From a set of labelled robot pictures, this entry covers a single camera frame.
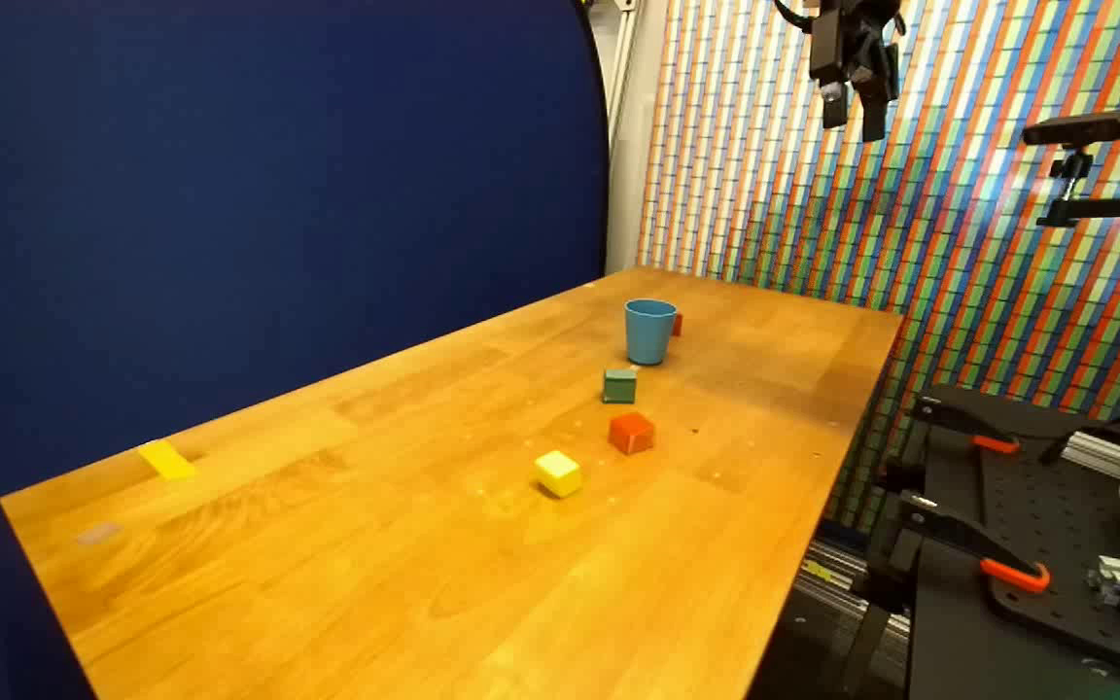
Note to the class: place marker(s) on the green block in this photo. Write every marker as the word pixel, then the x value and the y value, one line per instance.
pixel 620 384

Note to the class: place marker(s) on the orange block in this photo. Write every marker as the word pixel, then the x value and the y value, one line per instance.
pixel 633 435

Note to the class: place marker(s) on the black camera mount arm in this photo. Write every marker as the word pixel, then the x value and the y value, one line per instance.
pixel 1112 208

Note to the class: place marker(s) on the white backdrop frame pole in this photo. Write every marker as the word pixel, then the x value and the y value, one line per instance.
pixel 625 129

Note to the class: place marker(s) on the red block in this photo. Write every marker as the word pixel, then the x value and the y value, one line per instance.
pixel 679 326

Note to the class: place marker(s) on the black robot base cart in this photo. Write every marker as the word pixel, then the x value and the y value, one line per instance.
pixel 1042 568

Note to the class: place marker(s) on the colourful patterned wall panel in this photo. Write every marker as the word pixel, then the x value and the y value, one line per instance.
pixel 950 198

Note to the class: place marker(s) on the blue fabric backdrop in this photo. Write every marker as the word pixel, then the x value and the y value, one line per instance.
pixel 261 198

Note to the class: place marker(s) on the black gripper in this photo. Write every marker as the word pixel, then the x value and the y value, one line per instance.
pixel 845 37

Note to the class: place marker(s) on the yellow block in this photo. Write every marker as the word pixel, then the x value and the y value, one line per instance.
pixel 559 472

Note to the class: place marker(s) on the black camera on stand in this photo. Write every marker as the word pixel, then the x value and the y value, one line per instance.
pixel 1087 128

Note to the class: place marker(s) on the blue cup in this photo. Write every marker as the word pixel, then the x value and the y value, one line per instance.
pixel 653 332

